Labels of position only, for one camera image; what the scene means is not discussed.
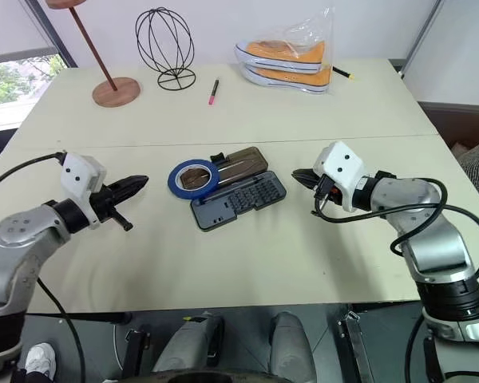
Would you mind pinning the black bracket under table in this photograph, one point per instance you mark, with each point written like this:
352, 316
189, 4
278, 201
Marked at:
133, 351

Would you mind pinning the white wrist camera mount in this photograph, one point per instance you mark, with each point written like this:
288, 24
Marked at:
341, 163
77, 171

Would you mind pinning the orange sneakers in plastic bag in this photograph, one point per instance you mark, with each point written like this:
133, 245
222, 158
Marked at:
315, 32

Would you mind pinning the orange canvas sneaker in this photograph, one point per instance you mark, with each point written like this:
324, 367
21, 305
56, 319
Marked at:
287, 56
299, 80

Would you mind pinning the black and pink marker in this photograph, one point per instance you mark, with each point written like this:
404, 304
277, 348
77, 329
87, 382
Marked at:
214, 92

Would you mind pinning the grey rounded robot leg cover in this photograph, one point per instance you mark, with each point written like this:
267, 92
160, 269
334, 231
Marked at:
187, 347
291, 347

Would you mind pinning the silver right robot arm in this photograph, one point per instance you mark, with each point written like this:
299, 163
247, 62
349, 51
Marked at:
435, 247

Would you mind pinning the dark brown cabinet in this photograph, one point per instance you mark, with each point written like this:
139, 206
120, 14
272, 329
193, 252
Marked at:
455, 119

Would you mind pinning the blue tape roll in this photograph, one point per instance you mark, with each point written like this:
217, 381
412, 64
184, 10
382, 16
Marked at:
173, 181

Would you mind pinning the black pen with yellow tip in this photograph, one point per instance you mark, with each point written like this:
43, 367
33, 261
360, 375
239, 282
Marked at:
342, 72

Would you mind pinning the white sneaker of bystander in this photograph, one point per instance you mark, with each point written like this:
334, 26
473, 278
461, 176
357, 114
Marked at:
40, 357

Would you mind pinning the black metal table leg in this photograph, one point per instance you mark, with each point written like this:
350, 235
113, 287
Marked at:
355, 347

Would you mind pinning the wooden stand with round base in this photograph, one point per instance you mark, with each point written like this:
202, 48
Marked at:
115, 93

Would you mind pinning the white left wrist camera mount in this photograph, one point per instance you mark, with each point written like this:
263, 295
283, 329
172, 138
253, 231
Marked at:
77, 171

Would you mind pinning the grey partition post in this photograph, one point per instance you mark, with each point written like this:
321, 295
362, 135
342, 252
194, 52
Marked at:
423, 36

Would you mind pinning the black screwdriver bit case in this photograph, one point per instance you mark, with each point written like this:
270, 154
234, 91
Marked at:
243, 197

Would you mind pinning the grey window frame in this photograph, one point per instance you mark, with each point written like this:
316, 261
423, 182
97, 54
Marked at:
56, 32

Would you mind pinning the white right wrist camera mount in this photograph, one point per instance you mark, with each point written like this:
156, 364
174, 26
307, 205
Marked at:
341, 163

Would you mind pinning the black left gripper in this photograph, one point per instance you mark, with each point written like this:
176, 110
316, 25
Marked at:
104, 201

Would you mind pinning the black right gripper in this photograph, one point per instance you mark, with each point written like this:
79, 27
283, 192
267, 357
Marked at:
325, 187

